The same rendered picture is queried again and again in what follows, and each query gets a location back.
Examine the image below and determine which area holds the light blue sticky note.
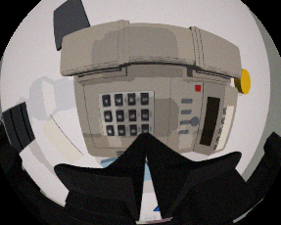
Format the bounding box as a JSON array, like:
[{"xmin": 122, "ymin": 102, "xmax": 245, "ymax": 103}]
[{"xmin": 100, "ymin": 157, "xmax": 151, "ymax": 181}]

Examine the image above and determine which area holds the beige desk phone faceplate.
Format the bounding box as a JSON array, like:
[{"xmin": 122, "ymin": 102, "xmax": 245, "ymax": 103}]
[{"xmin": 73, "ymin": 65, "xmax": 238, "ymax": 158}]

